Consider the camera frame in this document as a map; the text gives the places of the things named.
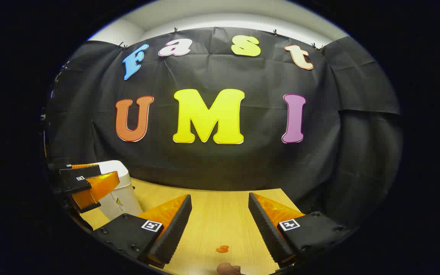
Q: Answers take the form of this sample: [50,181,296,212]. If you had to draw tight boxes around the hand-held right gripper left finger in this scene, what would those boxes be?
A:
[93,194,193,269]

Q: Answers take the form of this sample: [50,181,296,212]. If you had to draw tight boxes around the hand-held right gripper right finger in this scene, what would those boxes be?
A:
[248,192,357,269]

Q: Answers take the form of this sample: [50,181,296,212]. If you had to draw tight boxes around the white desktop garbage bin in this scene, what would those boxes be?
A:
[97,160,144,221]

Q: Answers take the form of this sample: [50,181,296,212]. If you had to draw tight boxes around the wooden desktop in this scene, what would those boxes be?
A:
[79,178,305,275]

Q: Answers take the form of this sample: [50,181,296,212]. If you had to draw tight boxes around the black backdrop cloth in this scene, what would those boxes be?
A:
[44,27,403,230]

